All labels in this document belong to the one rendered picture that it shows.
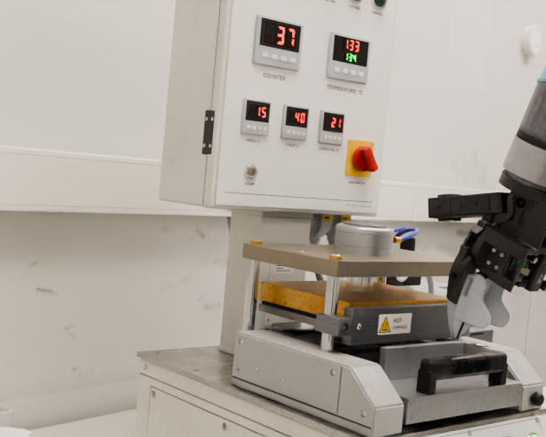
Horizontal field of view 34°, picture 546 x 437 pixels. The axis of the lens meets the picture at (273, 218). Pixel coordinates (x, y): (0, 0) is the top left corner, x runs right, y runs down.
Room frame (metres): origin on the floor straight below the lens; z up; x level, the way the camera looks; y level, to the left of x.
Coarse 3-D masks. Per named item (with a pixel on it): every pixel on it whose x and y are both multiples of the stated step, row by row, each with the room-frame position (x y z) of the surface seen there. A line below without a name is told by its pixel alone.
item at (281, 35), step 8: (272, 24) 1.24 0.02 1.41; (280, 24) 1.25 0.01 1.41; (272, 32) 1.24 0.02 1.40; (280, 32) 1.25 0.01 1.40; (288, 32) 1.26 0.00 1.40; (264, 40) 1.24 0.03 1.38; (272, 40) 1.24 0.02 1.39; (280, 40) 1.25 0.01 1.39; (288, 40) 1.26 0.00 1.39; (288, 48) 1.26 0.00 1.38
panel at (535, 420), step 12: (516, 420) 1.12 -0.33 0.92; (528, 420) 1.14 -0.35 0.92; (540, 420) 1.15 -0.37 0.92; (456, 432) 1.04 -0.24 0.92; (468, 432) 1.06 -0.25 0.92; (480, 432) 1.07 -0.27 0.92; (492, 432) 1.09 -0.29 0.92; (504, 432) 1.10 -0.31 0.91; (516, 432) 1.11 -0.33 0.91; (528, 432) 1.13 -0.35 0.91; (540, 432) 1.15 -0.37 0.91
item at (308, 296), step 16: (272, 288) 1.19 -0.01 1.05; (288, 288) 1.17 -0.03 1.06; (304, 288) 1.18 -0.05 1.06; (320, 288) 1.19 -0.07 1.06; (352, 288) 1.20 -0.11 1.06; (368, 288) 1.20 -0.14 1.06; (384, 288) 1.26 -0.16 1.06; (400, 288) 1.27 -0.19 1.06; (272, 304) 1.19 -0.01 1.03; (288, 304) 1.16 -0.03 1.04; (304, 304) 1.14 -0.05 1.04; (320, 304) 1.12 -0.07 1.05; (352, 304) 1.08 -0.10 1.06; (368, 304) 1.10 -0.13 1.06; (384, 304) 1.12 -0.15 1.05; (304, 320) 1.14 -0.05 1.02
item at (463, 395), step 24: (384, 360) 1.07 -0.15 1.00; (408, 360) 1.09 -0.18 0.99; (408, 384) 1.06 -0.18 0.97; (456, 384) 1.09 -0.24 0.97; (480, 384) 1.10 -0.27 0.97; (504, 384) 1.11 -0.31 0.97; (408, 408) 0.99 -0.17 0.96; (432, 408) 1.02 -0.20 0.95; (456, 408) 1.05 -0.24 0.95; (480, 408) 1.08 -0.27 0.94
